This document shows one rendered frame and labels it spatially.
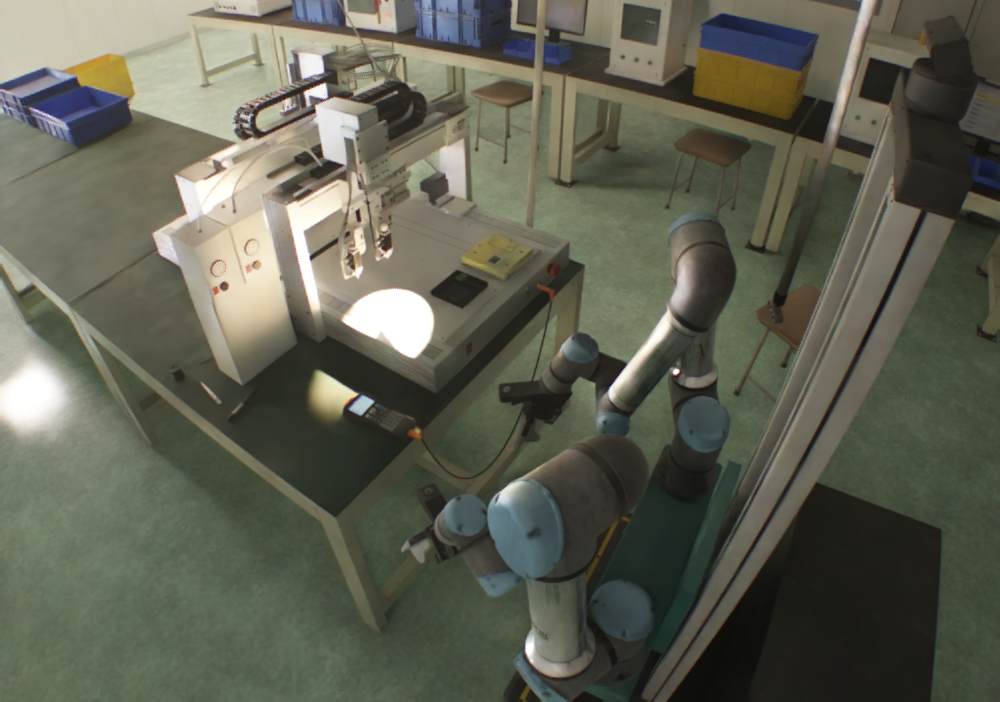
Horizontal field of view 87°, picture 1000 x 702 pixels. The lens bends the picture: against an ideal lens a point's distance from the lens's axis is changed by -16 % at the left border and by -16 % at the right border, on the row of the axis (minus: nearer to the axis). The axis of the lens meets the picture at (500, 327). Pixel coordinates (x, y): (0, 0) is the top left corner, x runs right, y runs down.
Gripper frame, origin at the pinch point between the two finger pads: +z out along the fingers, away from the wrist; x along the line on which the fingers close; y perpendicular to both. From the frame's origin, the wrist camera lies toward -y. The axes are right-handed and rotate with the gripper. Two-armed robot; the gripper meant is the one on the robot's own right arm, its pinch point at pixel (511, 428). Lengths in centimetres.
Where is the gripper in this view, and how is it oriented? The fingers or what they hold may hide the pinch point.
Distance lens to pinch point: 166.0
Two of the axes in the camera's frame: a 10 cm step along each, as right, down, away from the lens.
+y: 9.1, 2.8, 3.1
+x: -0.3, -7.0, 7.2
